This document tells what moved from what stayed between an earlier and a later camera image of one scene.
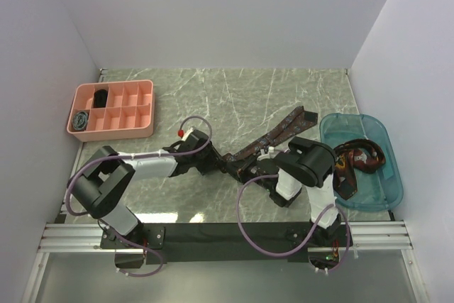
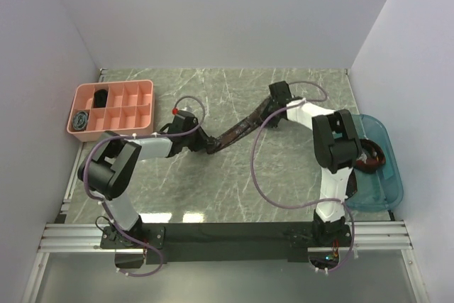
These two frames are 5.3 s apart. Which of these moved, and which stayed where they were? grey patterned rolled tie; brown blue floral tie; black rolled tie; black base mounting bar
Moved: brown blue floral tie
Stayed: black base mounting bar; grey patterned rolled tie; black rolled tie
